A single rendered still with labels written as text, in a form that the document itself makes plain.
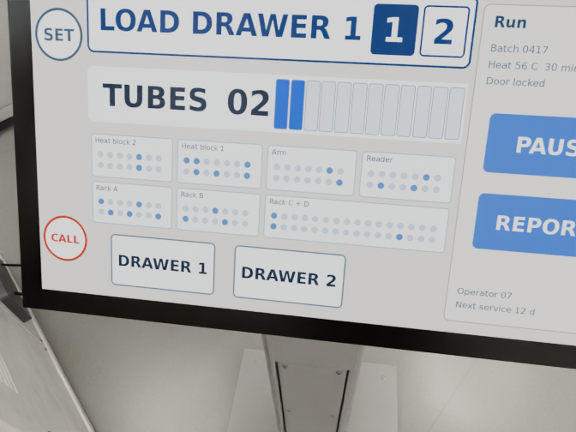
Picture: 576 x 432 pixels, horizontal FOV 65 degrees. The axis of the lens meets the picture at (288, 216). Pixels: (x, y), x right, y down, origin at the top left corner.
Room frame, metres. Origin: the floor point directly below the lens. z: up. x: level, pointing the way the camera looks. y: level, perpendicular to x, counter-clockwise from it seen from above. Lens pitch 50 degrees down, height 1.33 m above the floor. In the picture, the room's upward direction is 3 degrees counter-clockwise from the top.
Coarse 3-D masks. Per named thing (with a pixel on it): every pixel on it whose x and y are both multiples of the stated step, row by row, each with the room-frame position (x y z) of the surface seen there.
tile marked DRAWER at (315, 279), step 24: (240, 264) 0.21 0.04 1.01; (264, 264) 0.21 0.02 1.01; (288, 264) 0.21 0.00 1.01; (312, 264) 0.21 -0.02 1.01; (336, 264) 0.21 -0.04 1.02; (240, 288) 0.20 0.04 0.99; (264, 288) 0.20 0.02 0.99; (288, 288) 0.20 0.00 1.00; (312, 288) 0.19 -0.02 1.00; (336, 288) 0.19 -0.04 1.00
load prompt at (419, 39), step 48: (96, 0) 0.37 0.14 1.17; (144, 0) 0.36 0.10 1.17; (192, 0) 0.35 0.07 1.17; (240, 0) 0.35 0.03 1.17; (288, 0) 0.34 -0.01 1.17; (336, 0) 0.34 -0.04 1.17; (384, 0) 0.33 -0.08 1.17; (432, 0) 0.33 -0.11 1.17; (96, 48) 0.34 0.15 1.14; (144, 48) 0.34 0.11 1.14; (192, 48) 0.33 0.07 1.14; (240, 48) 0.33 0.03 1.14; (288, 48) 0.32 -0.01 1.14; (336, 48) 0.31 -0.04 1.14; (384, 48) 0.31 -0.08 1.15; (432, 48) 0.30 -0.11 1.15
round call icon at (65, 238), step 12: (48, 216) 0.26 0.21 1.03; (60, 216) 0.26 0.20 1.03; (72, 216) 0.26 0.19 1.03; (84, 216) 0.26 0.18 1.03; (48, 228) 0.25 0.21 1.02; (60, 228) 0.25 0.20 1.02; (72, 228) 0.25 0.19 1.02; (84, 228) 0.25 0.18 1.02; (48, 240) 0.25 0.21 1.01; (60, 240) 0.25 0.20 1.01; (72, 240) 0.25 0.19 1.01; (84, 240) 0.24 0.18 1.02; (48, 252) 0.24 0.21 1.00; (60, 252) 0.24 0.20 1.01; (72, 252) 0.24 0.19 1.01; (84, 252) 0.24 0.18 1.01
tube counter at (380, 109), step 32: (256, 96) 0.30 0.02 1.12; (288, 96) 0.30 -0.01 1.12; (320, 96) 0.29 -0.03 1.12; (352, 96) 0.29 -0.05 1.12; (384, 96) 0.29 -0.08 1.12; (416, 96) 0.28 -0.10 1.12; (448, 96) 0.28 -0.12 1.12; (224, 128) 0.29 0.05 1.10; (256, 128) 0.29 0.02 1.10; (288, 128) 0.28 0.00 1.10; (320, 128) 0.28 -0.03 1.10; (352, 128) 0.27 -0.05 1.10; (384, 128) 0.27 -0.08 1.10; (416, 128) 0.27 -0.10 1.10; (448, 128) 0.27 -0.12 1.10
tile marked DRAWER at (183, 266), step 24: (120, 240) 0.24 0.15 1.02; (144, 240) 0.24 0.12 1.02; (168, 240) 0.24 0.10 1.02; (192, 240) 0.23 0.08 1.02; (120, 264) 0.23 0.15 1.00; (144, 264) 0.22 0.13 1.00; (168, 264) 0.22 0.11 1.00; (192, 264) 0.22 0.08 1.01; (144, 288) 0.21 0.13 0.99; (168, 288) 0.21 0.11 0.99; (192, 288) 0.21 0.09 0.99
